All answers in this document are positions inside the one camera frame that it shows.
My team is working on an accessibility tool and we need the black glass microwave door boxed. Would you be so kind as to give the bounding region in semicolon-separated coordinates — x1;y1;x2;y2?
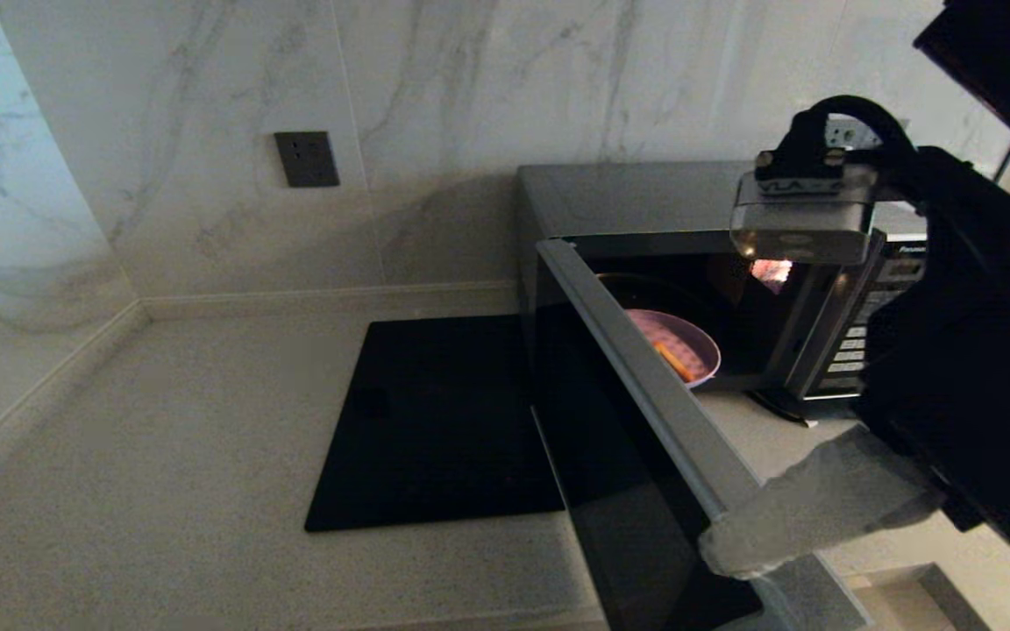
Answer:
533;237;874;631

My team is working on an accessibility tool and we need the purple plate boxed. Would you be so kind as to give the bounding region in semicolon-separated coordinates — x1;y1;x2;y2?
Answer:
623;308;722;389

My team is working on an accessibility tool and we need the dark blue cloth pad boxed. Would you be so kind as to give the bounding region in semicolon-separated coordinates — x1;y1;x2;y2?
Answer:
750;390;858;428

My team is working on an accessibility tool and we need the beige narrow cabinet front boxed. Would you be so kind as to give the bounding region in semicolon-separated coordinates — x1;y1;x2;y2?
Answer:
851;578;953;631

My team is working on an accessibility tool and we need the golden bread stick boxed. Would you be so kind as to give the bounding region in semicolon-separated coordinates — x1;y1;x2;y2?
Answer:
652;342;696;384

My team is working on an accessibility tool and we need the grey socket with white plug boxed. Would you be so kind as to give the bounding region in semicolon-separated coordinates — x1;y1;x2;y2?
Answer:
825;114;878;152

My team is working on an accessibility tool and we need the black glass induction cooktop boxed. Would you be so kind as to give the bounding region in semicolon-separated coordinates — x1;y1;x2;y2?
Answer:
303;314;565;534

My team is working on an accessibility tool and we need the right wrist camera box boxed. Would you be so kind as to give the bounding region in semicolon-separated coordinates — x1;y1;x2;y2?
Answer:
730;149;879;266

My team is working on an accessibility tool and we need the single dark grey wall socket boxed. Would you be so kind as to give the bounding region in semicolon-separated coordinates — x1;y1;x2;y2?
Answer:
274;131;340;188

